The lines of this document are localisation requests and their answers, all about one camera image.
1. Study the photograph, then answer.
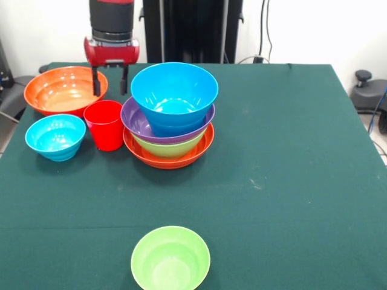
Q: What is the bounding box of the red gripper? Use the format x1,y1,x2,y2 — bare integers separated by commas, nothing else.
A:
83,36,140,98

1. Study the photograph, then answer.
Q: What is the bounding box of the purple bowl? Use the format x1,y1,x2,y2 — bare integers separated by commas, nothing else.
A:
120,96,216,144

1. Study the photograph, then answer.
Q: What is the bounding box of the red cup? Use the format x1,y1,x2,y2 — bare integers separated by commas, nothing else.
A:
83,100,124,152

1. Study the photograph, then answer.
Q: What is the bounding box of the orange bowl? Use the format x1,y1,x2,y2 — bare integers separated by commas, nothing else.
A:
24,66,109,118
122,122,215,170

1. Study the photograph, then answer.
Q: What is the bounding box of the large blue bowl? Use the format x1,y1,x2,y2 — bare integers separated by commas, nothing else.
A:
130,62,219,126

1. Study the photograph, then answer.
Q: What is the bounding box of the small blue ribbed bowl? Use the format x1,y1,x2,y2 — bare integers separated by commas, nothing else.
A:
25,114,87,162

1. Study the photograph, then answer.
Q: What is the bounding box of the translucent blue straight-sided bowl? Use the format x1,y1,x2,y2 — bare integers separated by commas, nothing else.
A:
149,116,207,137

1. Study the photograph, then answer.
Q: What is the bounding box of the large green bowl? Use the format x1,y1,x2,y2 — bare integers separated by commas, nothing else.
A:
131,126,209,159

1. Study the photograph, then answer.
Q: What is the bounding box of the small green bowl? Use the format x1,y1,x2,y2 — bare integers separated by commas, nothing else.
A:
130,225,211,290

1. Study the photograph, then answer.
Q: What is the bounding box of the dark green tablecloth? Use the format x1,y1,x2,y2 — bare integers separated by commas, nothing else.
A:
0,62,387,290

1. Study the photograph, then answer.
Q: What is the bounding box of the black pedestal leg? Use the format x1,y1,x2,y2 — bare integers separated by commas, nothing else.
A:
350,69,387,111
0,64,49,121

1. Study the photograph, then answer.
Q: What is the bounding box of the black wall cable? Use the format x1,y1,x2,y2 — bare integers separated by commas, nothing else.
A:
258,0,275,63

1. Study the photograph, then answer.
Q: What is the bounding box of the blue cable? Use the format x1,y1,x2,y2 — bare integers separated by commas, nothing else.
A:
367,87,387,135

